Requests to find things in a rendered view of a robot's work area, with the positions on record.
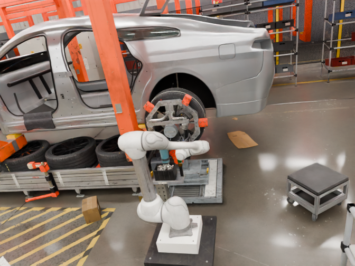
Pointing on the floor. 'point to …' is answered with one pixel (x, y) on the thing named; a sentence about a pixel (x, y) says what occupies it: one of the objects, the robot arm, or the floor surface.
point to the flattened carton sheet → (241, 139)
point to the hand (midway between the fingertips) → (186, 135)
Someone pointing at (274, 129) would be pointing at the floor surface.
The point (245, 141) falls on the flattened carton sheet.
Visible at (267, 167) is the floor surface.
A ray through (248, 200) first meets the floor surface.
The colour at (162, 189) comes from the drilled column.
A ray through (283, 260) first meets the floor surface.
